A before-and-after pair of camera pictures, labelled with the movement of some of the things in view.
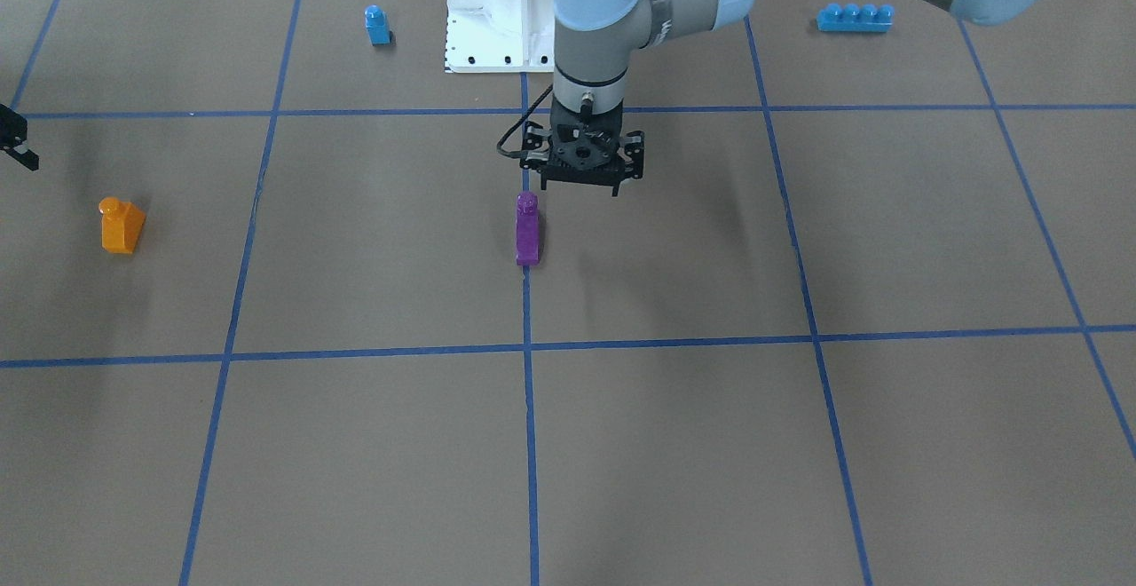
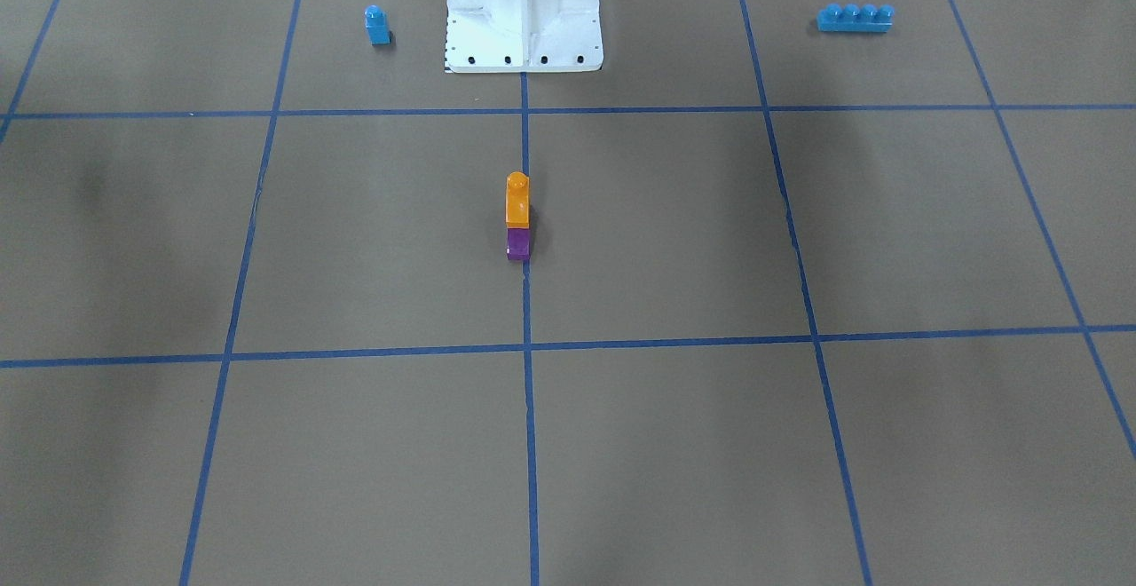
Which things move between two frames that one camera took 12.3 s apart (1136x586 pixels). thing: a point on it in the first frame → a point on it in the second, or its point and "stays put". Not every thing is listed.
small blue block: (376, 25) stays put
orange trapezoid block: (121, 225) → (517, 196)
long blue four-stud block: (854, 18) stays put
